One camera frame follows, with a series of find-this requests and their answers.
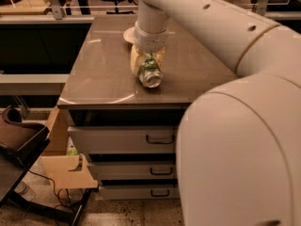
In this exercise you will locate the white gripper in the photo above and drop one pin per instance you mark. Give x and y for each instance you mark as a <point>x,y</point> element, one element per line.
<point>150,41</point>

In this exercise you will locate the green soda can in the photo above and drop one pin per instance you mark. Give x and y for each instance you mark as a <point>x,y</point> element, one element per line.
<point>149,73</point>

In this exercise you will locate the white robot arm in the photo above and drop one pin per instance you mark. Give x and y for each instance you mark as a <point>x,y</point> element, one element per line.
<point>239,145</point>

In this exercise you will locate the white paper bowl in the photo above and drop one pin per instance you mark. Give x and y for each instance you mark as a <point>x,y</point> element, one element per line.
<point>128,35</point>

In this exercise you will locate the grey drawer cabinet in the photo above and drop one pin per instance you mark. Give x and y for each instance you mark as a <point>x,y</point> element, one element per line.
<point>102,91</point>

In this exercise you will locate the top grey drawer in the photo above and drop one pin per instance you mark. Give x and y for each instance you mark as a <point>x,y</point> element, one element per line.
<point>123,139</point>

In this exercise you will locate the grey drawer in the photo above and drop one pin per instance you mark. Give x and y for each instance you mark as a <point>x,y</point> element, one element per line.
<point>123,139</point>
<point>133,170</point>
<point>139,192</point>

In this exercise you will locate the middle grey drawer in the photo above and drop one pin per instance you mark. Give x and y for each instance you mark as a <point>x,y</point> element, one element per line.
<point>133,170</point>

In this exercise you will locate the cardboard box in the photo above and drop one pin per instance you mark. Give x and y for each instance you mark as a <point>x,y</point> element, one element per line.
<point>68,171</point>

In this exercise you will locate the bottom grey drawer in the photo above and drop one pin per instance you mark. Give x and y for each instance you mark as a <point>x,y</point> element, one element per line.
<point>139,192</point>

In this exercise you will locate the black side table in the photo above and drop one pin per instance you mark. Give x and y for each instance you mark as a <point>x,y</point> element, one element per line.
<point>21,144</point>

